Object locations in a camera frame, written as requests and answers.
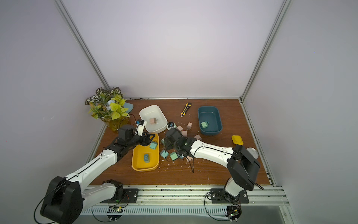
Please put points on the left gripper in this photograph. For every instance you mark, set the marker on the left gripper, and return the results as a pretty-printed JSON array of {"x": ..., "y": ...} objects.
[{"x": 148, "y": 141}]

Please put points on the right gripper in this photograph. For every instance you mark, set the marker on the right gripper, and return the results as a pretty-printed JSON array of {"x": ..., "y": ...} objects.
[{"x": 170, "y": 137}]

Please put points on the teal plug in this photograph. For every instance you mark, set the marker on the teal plug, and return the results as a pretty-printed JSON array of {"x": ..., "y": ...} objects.
[
  {"x": 153, "y": 145},
  {"x": 146, "y": 158}
]

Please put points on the green plug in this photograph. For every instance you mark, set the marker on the green plug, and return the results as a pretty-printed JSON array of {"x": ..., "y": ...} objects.
[
  {"x": 173, "y": 156},
  {"x": 204, "y": 124}
]

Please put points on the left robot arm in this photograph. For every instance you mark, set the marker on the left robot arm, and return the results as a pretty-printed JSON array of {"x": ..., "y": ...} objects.
[{"x": 66, "y": 197}]

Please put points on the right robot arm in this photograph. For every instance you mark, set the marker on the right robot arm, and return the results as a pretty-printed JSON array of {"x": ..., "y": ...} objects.
[{"x": 242, "y": 163}]

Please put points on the white storage box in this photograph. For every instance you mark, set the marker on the white storage box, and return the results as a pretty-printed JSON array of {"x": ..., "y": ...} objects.
[{"x": 154, "y": 111}]

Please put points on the yellow storage box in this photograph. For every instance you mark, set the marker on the yellow storage box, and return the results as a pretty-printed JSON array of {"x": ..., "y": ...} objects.
[{"x": 139, "y": 151}]

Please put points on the teal storage box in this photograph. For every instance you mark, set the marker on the teal storage box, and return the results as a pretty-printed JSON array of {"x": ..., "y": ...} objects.
[{"x": 210, "y": 114}]

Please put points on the green plug bottom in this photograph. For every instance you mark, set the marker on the green plug bottom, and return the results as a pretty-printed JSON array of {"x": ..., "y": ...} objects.
[{"x": 173, "y": 156}]

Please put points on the yellow black utility knife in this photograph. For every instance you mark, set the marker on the yellow black utility knife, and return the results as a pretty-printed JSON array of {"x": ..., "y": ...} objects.
[{"x": 186, "y": 108}]

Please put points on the potted green plant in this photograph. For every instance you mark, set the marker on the potted green plant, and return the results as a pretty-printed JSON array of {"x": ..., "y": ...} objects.
[{"x": 108, "y": 105}]

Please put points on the yellow toy shovel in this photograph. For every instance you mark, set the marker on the yellow toy shovel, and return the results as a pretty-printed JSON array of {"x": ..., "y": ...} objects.
[{"x": 237, "y": 140}]

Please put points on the metal tin can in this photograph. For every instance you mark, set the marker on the metal tin can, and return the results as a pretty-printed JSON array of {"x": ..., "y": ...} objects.
[{"x": 253, "y": 152}]

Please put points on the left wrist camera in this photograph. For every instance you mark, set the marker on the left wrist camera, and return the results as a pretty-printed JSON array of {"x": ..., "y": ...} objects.
[{"x": 140, "y": 126}]

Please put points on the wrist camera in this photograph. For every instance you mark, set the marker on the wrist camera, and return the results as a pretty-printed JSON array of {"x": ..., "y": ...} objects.
[
  {"x": 171, "y": 125},
  {"x": 140, "y": 126}
]

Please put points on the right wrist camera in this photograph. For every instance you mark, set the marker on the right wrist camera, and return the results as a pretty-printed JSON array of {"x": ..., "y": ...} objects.
[{"x": 171, "y": 125}]

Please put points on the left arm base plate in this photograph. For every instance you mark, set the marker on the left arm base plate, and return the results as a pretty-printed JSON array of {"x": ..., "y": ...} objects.
[{"x": 126, "y": 195}]

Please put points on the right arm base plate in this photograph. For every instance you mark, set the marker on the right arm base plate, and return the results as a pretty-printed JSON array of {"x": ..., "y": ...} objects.
[{"x": 221, "y": 196}]

